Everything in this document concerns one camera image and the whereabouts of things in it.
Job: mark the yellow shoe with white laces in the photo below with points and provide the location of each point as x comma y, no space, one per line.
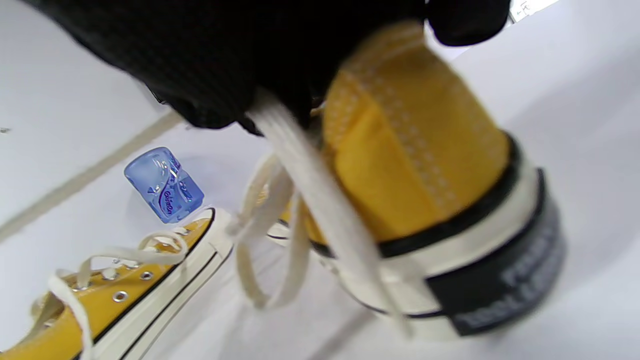
100,310
400,165

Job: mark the person's right hand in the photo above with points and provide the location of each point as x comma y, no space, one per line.
225,50

